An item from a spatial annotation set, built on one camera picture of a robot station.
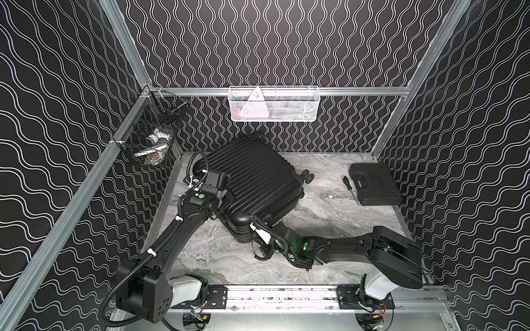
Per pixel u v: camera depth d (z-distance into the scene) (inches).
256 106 35.2
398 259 17.4
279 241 24.4
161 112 39.2
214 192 24.2
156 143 33.7
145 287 15.4
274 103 52.9
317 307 29.2
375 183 39.5
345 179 42.1
